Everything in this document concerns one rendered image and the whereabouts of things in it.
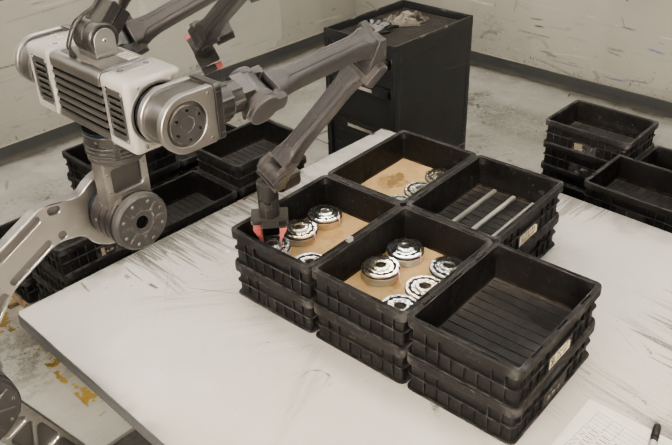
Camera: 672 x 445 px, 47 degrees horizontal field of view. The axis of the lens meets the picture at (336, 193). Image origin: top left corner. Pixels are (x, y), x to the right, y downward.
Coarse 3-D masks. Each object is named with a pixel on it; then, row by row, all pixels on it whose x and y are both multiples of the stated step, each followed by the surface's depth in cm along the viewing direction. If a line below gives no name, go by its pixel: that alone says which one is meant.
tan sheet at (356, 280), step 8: (424, 248) 218; (424, 256) 215; (432, 256) 215; (440, 256) 215; (424, 264) 212; (360, 272) 209; (400, 272) 209; (408, 272) 209; (416, 272) 208; (424, 272) 208; (352, 280) 206; (360, 280) 206; (400, 280) 206; (360, 288) 203; (368, 288) 203; (376, 288) 203; (384, 288) 203; (392, 288) 203; (400, 288) 202; (376, 296) 200; (384, 296) 200
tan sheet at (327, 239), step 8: (344, 216) 234; (352, 216) 234; (344, 224) 230; (352, 224) 230; (360, 224) 230; (320, 232) 227; (328, 232) 227; (336, 232) 227; (344, 232) 227; (352, 232) 226; (320, 240) 223; (328, 240) 223; (336, 240) 223; (296, 248) 220; (304, 248) 220; (312, 248) 220; (320, 248) 220; (328, 248) 220; (296, 256) 217
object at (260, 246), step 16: (320, 176) 236; (368, 192) 226; (240, 224) 213; (368, 224) 211; (240, 240) 210; (256, 240) 207; (272, 256) 203; (288, 256) 200; (320, 256) 199; (304, 272) 196
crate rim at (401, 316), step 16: (400, 208) 218; (448, 224) 210; (480, 240) 204; (336, 256) 199; (320, 272) 193; (336, 288) 190; (352, 288) 187; (432, 288) 186; (368, 304) 184; (384, 304) 181; (416, 304) 181; (400, 320) 179
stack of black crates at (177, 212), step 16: (192, 176) 336; (208, 176) 331; (160, 192) 326; (176, 192) 333; (192, 192) 339; (208, 192) 334; (224, 192) 325; (176, 208) 329; (192, 208) 329; (208, 208) 310; (176, 224) 300
